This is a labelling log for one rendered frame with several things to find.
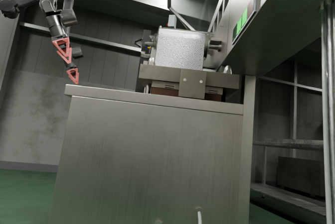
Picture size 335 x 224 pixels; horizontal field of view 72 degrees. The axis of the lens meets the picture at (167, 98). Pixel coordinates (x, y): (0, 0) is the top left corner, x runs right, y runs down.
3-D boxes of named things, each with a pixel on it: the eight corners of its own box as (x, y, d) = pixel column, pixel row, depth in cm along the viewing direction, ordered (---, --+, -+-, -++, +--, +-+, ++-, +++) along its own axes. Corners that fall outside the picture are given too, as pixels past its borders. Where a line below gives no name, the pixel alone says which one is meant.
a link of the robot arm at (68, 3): (66, -6, 162) (64, -16, 151) (75, -4, 164) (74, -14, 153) (58, 52, 155) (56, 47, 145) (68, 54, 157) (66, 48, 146)
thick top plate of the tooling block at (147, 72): (142, 86, 108) (144, 74, 109) (228, 96, 107) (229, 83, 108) (138, 77, 92) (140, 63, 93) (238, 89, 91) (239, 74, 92)
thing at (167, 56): (152, 79, 113) (157, 44, 116) (200, 85, 112) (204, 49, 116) (152, 79, 112) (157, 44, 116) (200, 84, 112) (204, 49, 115)
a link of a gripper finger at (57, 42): (76, 57, 105) (68, 39, 105) (74, 53, 98) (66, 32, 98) (60, 62, 103) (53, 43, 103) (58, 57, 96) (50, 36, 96)
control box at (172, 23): (167, 30, 187) (169, 19, 189) (175, 30, 186) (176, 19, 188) (165, 26, 181) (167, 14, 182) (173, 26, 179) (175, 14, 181)
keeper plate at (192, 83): (178, 97, 91) (181, 70, 93) (203, 100, 91) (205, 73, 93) (178, 95, 88) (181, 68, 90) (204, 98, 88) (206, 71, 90)
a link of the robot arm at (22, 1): (65, -18, 162) (63, -27, 153) (76, -1, 163) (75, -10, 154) (1, 10, 148) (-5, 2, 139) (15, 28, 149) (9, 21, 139)
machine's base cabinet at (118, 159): (134, 190, 318) (142, 128, 333) (180, 196, 316) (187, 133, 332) (15, 372, 70) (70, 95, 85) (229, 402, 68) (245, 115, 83)
